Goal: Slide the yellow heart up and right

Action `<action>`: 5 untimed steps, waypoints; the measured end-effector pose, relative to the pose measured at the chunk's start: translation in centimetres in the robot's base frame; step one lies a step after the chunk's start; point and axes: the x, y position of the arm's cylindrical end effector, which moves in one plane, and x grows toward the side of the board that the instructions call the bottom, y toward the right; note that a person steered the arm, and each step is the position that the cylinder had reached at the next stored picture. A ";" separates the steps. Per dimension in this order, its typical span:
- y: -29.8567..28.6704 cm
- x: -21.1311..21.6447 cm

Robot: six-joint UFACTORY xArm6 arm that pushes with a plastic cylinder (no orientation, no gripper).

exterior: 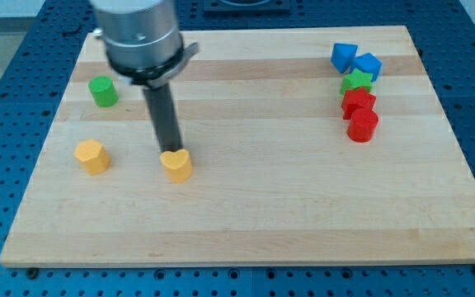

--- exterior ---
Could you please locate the yellow heart block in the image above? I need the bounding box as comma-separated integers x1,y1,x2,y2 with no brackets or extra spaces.
159,148,193,183

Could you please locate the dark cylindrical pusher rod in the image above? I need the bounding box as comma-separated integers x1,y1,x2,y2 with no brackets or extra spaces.
143,84,183,153

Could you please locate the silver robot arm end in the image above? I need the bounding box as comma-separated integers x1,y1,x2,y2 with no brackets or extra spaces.
91,0,200,89

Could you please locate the light wooden board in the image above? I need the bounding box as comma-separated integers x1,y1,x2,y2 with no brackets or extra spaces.
0,26,475,268

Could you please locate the red star block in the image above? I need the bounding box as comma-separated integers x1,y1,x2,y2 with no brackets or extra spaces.
341,87,377,120

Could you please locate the red cylinder block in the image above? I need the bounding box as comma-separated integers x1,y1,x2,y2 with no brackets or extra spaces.
346,108,379,143

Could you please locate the green star block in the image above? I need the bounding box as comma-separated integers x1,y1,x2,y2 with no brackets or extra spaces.
340,68,373,95

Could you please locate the blue triangle block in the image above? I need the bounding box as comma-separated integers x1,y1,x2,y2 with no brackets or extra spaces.
331,43,358,73

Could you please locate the yellow hexagon block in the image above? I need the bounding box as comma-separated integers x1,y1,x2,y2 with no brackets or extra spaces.
73,139,111,175

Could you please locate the green cylinder block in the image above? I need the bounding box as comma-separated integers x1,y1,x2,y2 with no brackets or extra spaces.
88,76,119,107

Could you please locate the blue cube block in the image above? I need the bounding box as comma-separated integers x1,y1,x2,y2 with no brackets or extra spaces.
350,53,383,82

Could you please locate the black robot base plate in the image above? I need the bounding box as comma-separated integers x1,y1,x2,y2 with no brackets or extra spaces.
202,0,291,14

